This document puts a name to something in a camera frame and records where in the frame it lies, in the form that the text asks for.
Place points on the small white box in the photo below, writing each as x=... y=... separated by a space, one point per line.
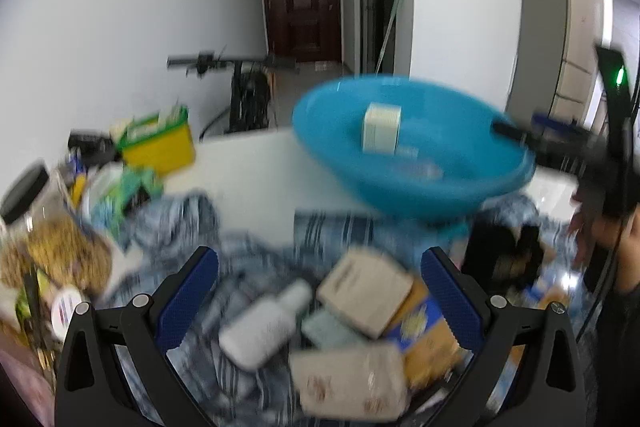
x=381 y=129

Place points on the blue plastic basin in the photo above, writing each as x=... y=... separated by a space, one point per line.
x=450 y=192

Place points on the black packet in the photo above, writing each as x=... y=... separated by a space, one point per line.
x=90 y=147

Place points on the dark brown door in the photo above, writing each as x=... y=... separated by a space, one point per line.
x=300 y=7

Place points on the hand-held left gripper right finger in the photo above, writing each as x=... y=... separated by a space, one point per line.
x=450 y=302

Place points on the beige cream box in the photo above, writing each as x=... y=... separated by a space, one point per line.
x=362 y=292

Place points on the person's right hand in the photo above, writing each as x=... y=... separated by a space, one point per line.
x=582 y=237

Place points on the beige printed packet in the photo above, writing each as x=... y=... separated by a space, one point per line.
x=350 y=379

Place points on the white plastic bottle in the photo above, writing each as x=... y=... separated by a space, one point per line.
x=262 y=329

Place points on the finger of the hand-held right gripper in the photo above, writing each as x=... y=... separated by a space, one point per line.
x=515 y=133
x=552 y=120

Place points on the clear snack jar black lid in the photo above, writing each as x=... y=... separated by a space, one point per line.
x=55 y=242

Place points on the small grey green packet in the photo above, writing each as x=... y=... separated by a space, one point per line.
x=327 y=329

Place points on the green floral packet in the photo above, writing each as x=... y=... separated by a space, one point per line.
x=125 y=197

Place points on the blue and gold box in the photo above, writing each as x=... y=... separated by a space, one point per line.
x=427 y=347

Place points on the beige refrigerator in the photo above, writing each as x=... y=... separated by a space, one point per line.
x=545 y=32

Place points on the yellow container with green lid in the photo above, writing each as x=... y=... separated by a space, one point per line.
x=160 y=152

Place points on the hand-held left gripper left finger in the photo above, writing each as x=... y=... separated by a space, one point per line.
x=185 y=302

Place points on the blue plaid shirt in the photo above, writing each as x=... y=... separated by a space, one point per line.
x=240 y=257

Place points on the black bicycle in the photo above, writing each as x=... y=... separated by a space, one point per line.
x=247 y=97

